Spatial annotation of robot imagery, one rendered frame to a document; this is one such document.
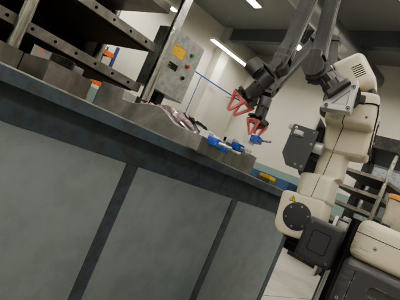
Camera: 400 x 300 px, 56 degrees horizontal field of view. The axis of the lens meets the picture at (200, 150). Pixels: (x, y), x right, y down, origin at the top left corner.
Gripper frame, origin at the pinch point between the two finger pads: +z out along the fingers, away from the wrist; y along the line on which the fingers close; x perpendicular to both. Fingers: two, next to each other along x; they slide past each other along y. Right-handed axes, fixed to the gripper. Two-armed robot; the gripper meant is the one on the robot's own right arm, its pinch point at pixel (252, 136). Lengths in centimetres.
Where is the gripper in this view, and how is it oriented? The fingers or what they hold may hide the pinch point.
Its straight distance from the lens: 173.7
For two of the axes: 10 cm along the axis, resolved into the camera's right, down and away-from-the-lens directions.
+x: 7.5, 1.5, -6.5
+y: -5.5, -3.9, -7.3
